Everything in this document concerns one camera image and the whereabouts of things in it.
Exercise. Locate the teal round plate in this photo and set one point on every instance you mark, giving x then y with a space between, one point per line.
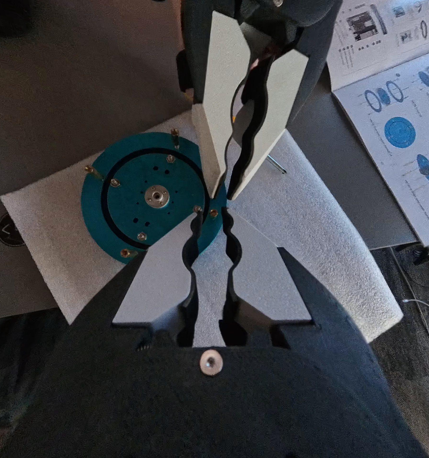
128 200

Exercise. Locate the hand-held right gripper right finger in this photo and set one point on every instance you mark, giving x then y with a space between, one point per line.
268 282

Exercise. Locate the white foam sheet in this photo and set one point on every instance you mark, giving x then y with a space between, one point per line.
325 232

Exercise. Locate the thin metal pin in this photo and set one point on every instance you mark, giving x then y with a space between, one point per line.
277 164

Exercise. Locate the printed instruction manual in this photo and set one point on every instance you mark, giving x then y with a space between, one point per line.
379 107

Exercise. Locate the tall brass standoff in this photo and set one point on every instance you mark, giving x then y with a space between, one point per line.
213 213
93 171
175 137
126 253

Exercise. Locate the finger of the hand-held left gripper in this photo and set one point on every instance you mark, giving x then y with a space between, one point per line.
279 96
221 71

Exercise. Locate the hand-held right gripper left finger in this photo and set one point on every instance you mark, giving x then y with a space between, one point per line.
153 286

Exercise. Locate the silver metal hub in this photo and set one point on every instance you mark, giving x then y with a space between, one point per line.
157 196

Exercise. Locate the round black desk badge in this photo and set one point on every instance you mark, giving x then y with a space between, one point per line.
9 232

